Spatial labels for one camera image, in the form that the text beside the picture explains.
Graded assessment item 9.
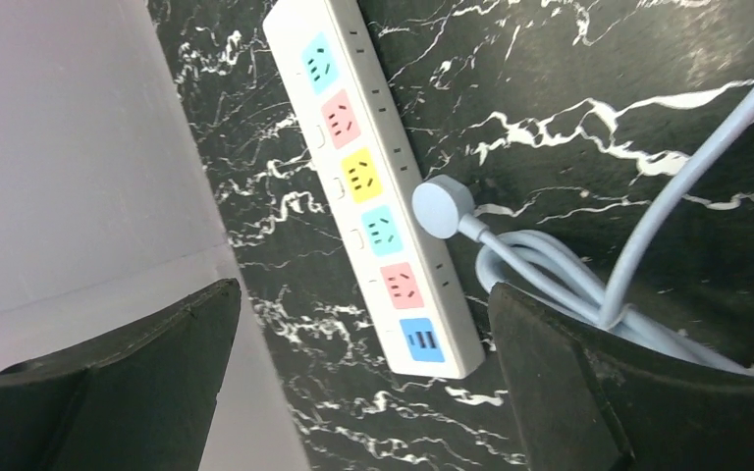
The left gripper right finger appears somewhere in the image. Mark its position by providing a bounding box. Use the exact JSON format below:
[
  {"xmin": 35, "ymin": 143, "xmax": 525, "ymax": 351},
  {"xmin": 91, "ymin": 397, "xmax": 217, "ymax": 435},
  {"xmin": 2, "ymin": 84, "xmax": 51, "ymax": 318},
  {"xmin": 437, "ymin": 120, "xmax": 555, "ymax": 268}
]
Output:
[{"xmin": 488, "ymin": 284, "xmax": 754, "ymax": 470}]

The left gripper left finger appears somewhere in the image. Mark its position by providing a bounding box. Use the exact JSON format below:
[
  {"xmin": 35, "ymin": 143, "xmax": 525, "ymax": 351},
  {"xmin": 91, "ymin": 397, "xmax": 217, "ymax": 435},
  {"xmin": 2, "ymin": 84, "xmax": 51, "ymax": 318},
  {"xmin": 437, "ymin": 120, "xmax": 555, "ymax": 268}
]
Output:
[{"xmin": 0, "ymin": 279, "xmax": 242, "ymax": 470}]

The white power strip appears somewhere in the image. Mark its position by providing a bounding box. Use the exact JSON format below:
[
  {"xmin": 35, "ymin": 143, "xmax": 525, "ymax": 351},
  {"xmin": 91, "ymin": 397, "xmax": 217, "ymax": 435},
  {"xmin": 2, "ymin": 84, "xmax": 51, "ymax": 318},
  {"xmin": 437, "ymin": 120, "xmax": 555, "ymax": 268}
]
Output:
[{"xmin": 262, "ymin": 0, "xmax": 485, "ymax": 379}]

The light blue power cord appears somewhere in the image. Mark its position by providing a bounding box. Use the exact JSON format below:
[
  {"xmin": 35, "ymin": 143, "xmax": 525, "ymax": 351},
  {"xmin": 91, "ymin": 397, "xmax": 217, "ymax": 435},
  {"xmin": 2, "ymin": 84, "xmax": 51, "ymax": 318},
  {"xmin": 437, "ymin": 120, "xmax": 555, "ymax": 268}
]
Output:
[{"xmin": 410, "ymin": 35, "xmax": 754, "ymax": 379}]

